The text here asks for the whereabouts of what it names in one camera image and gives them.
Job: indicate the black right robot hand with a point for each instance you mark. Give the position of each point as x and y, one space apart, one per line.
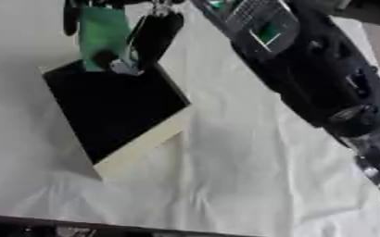
156 34

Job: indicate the green rectangular block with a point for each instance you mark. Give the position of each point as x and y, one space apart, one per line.
104 34

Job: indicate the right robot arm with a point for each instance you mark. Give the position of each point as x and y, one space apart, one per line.
312 68

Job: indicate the tan cardboard box black inside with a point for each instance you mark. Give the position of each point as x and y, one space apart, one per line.
117 108

